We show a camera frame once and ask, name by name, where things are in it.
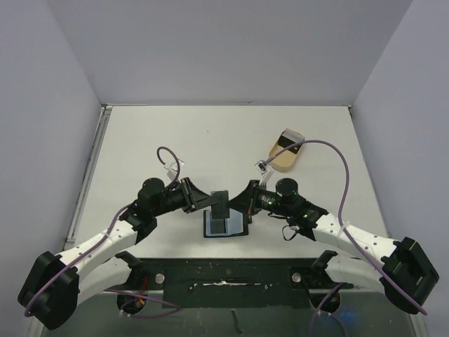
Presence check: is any black VIP credit card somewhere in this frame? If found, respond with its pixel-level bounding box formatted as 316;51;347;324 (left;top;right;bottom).
206;218;227;236

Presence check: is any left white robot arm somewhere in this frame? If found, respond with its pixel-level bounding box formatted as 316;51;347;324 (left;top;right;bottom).
18;178;217;329

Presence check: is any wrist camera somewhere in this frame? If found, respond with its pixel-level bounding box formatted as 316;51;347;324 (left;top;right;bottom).
163;160;178;179
255;160;274;185

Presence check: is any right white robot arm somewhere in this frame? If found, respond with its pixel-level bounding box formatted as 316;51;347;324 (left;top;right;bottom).
229;178;439;315

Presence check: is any black leather card holder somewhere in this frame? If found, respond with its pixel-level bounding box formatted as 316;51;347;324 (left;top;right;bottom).
203;209;248;238

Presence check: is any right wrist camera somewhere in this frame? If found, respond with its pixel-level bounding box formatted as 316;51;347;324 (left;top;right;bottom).
255;160;274;185

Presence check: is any beige wooden tray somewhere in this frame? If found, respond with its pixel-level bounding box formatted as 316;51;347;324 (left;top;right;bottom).
269;141;301;172

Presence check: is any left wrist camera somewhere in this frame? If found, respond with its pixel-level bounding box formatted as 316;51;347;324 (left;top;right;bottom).
163;160;178;179

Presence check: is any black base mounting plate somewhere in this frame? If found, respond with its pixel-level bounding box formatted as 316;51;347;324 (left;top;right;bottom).
115;251;336;309

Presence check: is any stack of black cards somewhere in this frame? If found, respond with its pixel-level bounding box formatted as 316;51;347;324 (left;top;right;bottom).
277;129;305;148

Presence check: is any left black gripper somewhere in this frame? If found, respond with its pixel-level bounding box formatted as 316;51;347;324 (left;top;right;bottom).
153;178;217;217

